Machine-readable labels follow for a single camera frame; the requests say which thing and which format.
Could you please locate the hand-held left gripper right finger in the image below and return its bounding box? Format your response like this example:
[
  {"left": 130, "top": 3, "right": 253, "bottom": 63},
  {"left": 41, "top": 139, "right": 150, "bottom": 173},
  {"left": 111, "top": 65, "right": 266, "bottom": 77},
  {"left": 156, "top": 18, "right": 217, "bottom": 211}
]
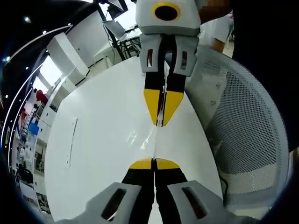
[{"left": 155, "top": 157, "right": 253, "bottom": 224}]

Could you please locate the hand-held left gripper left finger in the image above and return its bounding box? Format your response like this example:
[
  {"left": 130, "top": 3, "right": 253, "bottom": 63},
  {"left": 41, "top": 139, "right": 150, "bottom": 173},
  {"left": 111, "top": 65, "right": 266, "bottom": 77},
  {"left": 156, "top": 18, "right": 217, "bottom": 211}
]
[{"left": 58, "top": 157, "right": 156, "bottom": 224}]

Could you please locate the clear plastic food packaging bag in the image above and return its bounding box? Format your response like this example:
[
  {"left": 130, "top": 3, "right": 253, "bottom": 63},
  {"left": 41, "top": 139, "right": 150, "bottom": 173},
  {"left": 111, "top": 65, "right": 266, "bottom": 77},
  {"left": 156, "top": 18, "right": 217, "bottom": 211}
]
[{"left": 127, "top": 59, "right": 169, "bottom": 164}]

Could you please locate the computer monitor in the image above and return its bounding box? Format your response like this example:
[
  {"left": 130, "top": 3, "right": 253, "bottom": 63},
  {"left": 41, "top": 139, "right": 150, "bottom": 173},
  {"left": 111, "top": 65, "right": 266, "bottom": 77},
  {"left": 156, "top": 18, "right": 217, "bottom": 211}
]
[{"left": 103, "top": 20, "right": 128, "bottom": 41}]

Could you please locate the black hanging screen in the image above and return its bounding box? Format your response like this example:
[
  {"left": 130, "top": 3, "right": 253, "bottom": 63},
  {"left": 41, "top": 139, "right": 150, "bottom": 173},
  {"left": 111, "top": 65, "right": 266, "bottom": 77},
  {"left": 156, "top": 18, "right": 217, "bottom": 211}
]
[{"left": 98, "top": 0, "right": 129, "bottom": 17}]

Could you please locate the black monitor stand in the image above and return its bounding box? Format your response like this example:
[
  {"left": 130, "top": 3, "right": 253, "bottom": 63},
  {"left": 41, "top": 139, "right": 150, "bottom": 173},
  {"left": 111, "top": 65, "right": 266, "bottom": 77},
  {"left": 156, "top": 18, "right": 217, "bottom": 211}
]
[{"left": 106, "top": 23, "right": 126, "bottom": 62}]

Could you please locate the white mesh office chair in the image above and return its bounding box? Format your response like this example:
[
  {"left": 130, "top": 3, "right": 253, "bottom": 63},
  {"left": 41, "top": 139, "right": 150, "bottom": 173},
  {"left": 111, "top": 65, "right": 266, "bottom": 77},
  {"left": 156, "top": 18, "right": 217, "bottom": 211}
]
[{"left": 184, "top": 45, "right": 293, "bottom": 213}]

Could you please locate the white square column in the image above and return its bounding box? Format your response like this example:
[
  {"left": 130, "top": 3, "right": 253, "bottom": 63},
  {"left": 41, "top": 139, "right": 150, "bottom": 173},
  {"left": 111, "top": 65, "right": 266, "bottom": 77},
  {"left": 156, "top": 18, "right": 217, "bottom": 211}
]
[{"left": 46, "top": 31, "right": 91, "bottom": 86}]

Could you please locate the row of white cabinets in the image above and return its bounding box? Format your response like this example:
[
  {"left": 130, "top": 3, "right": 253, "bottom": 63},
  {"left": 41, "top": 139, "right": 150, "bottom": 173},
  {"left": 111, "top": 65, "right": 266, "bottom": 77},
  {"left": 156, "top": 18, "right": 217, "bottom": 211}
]
[{"left": 35, "top": 67, "right": 91, "bottom": 145}]

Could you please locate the blue storage box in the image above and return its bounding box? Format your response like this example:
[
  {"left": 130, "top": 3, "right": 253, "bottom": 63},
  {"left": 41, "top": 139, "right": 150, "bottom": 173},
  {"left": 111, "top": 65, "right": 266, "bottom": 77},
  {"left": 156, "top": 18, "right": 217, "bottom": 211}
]
[{"left": 28, "top": 122, "right": 41, "bottom": 136}]

